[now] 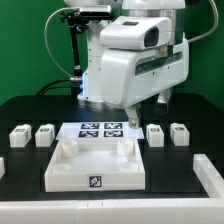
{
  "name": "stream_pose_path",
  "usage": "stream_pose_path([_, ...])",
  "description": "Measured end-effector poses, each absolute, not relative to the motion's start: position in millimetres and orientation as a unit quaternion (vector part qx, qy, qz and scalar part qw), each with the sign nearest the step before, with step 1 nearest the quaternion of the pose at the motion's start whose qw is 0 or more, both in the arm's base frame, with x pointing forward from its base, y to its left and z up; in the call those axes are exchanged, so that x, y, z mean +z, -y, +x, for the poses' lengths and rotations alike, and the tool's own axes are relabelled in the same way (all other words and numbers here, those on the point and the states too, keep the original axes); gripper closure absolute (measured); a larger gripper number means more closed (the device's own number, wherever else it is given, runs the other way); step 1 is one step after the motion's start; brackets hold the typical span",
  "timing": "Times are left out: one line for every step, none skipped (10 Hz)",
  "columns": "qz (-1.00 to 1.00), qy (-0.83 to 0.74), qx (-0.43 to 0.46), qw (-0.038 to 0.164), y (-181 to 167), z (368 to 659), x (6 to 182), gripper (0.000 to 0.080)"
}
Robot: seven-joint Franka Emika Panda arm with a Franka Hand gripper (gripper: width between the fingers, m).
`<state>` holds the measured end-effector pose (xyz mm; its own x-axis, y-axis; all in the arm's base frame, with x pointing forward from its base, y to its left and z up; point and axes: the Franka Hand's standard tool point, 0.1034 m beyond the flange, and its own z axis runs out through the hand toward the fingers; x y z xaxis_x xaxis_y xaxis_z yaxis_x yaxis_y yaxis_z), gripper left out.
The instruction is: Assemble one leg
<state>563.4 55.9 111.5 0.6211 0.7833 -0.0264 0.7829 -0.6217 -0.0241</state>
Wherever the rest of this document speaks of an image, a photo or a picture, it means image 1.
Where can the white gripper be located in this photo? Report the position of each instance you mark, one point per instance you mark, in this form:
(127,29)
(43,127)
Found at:
(129,77)

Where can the white square tabletop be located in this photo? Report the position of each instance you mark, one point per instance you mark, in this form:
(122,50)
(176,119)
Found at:
(95,165)

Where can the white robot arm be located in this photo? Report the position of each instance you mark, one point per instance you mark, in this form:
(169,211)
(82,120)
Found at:
(136,49)

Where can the white tag sheet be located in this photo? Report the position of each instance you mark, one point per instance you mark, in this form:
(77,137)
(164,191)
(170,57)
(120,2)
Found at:
(98,130)

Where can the white block left edge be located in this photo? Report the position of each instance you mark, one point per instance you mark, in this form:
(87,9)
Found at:
(2,167)

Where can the black camera stand pole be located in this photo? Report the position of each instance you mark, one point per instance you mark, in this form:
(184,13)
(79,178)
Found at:
(77,71)

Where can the white L-shaped wall fixture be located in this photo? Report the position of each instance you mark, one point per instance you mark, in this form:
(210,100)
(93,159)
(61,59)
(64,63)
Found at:
(209,210)

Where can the black camera on stand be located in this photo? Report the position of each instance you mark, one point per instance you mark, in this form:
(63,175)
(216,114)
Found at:
(85,14)

